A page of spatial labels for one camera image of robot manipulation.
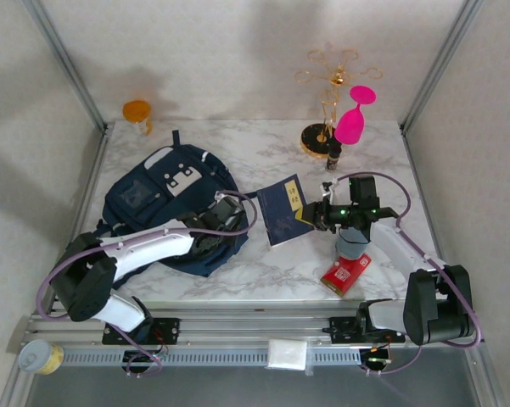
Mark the navy book with yellow label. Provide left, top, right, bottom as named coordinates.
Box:
left=256, top=172, right=316, bottom=248

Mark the grey-blue fabric pencil case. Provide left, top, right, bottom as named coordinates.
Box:
left=333, top=226, right=371, bottom=260

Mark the navy blue backpack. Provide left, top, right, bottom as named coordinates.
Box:
left=96, top=130, right=260, bottom=279

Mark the small dark bottle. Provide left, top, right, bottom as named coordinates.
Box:
left=325, top=142, right=344, bottom=173

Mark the pink wine glass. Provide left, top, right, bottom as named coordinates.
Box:
left=333, top=84, right=378, bottom=147

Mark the red box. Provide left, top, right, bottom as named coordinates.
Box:
left=320, top=255, right=373, bottom=298

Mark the jar with orange lid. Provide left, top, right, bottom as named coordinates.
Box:
left=122, top=99, right=154, bottom=137

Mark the white plastic packet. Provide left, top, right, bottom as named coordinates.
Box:
left=266, top=337, right=314, bottom=376

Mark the tin can with yellow label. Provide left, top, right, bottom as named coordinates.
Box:
left=17, top=338, right=65, bottom=376

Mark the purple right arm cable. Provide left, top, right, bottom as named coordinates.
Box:
left=337, top=171, right=483, bottom=376

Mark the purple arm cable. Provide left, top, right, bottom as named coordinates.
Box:
left=337, top=171, right=483, bottom=376
left=36, top=189, right=260, bottom=378

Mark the gold wire glass rack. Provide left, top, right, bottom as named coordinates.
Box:
left=295, top=48, right=384, bottom=160

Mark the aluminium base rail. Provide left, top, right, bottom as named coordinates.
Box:
left=19, top=307, right=485, bottom=351

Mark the grey slotted cable duct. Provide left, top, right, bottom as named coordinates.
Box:
left=62, top=348, right=362, bottom=368

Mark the aluminium frame post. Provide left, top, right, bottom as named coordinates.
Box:
left=401, top=0, right=480, bottom=133
left=20, top=0, right=111, bottom=133

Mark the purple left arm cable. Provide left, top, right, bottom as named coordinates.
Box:
left=36, top=189, right=260, bottom=378

